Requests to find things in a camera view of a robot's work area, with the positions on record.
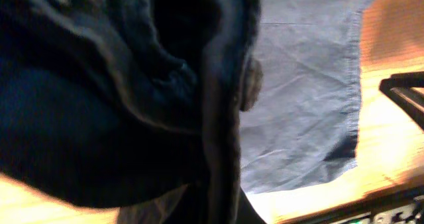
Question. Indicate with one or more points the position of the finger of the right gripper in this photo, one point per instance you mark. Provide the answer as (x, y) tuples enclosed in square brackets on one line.
[(401, 89)]

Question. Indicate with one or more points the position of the blue denim shorts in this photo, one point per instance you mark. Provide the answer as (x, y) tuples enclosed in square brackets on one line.
[(175, 111)]

